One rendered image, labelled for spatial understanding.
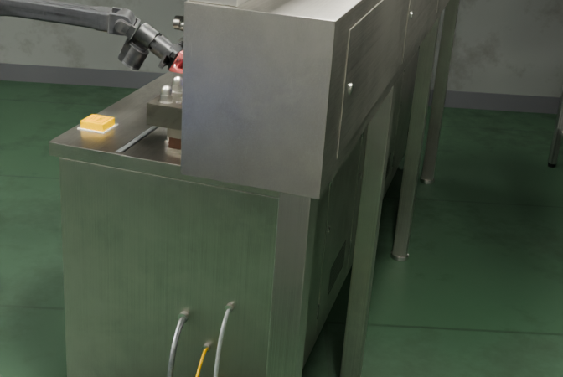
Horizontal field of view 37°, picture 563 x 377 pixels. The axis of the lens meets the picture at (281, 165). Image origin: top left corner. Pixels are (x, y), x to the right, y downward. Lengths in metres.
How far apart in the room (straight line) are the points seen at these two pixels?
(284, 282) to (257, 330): 0.72
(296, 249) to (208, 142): 0.26
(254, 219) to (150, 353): 0.55
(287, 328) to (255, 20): 0.60
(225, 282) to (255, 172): 0.85
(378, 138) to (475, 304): 1.27
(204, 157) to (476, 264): 2.48
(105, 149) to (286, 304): 0.84
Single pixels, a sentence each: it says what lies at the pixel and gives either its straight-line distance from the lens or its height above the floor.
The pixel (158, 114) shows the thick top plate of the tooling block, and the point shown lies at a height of 1.00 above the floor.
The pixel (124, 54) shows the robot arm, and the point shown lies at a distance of 2.36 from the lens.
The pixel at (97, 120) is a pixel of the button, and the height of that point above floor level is 0.92.
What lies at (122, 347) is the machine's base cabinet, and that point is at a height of 0.31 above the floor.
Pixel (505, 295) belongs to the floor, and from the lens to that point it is 3.57.
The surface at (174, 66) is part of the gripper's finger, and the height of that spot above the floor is 1.08.
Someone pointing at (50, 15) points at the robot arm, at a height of 1.20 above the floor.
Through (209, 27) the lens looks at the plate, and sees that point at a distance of 1.35.
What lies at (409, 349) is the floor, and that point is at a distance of 3.11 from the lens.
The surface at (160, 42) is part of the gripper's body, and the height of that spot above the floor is 1.15.
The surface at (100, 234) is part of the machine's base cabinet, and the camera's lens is 2.32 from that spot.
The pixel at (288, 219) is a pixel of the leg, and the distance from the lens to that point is 1.49.
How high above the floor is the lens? 1.70
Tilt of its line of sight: 22 degrees down
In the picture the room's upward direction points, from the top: 4 degrees clockwise
